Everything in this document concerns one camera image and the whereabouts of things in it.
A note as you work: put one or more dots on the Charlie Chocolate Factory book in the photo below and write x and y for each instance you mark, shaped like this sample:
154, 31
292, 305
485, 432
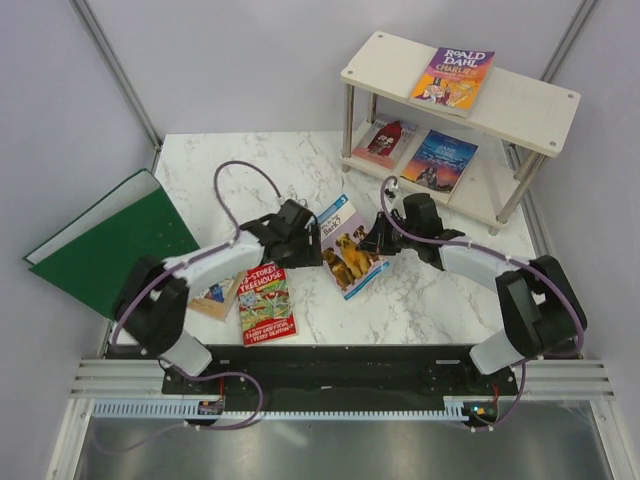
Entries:
452, 81

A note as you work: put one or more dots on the white slotted cable duct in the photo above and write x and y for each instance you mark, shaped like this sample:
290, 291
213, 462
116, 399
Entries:
451, 410

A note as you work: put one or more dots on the Jane Eyre book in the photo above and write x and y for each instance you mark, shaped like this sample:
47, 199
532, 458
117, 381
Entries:
439, 162

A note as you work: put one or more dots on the green ring binder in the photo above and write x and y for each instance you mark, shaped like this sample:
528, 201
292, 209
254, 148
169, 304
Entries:
91, 257

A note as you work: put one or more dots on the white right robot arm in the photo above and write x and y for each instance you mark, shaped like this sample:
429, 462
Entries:
540, 311

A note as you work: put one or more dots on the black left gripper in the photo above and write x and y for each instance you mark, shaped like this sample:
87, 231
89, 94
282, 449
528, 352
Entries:
312, 255

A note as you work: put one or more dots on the Why Do Dogs Bark book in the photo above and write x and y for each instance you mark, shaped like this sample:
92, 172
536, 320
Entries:
342, 229

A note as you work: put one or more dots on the red house cover book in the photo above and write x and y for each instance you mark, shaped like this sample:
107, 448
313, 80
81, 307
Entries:
385, 141

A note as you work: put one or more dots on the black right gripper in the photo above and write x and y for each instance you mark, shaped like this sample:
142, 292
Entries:
376, 239

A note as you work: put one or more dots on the red 13-Storey Treehouse book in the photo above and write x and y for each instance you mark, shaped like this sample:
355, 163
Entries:
265, 309

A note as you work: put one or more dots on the white two-tier shelf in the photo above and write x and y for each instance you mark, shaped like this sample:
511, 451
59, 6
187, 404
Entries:
448, 123

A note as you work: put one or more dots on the aluminium rail frame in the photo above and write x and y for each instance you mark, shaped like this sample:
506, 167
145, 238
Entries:
541, 380

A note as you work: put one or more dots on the orange Charlie portrait book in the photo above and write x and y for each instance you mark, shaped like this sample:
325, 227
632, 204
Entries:
217, 300

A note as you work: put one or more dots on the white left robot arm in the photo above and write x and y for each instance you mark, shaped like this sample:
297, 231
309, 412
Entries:
152, 305

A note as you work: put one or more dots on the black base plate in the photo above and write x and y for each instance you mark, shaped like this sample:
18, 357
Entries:
229, 358

